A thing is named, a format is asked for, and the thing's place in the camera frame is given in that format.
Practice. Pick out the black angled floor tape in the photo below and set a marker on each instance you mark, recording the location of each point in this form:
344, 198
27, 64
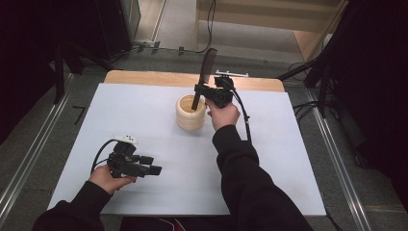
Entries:
78, 114

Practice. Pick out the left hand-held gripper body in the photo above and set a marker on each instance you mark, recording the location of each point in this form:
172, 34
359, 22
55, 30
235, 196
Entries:
123, 163

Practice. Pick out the wooden table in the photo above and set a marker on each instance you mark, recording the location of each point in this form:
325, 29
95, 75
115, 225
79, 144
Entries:
154, 78

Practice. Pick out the metal floor rail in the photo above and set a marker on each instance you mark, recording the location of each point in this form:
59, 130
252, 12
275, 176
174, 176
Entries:
32, 154
340, 160

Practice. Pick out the white board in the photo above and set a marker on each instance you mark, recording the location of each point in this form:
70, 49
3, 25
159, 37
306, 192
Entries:
179, 186

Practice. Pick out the light wooden shelf unit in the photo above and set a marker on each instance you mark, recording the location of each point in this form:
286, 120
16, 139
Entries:
250, 16

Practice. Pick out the person's left hand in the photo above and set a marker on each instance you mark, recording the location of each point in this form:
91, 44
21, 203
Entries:
104, 179

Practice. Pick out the black metal stand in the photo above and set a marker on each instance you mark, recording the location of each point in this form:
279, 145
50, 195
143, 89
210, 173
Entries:
59, 73

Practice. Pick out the cream ribbed wooden holder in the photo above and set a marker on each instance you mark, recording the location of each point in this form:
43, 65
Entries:
189, 120

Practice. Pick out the person's right hand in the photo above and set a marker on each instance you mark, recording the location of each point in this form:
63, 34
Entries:
224, 117

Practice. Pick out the black spatula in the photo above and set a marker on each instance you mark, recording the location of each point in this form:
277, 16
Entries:
208, 64

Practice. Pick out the black tripod stand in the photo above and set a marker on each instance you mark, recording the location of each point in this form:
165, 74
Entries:
322, 73

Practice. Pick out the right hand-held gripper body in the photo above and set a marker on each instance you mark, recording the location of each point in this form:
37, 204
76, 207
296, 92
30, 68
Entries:
221, 93

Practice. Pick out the dark cabinet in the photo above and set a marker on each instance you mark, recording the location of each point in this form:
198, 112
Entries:
118, 25

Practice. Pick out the power strip with plugs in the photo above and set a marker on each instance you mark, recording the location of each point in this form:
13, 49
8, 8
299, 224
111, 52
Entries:
146, 43

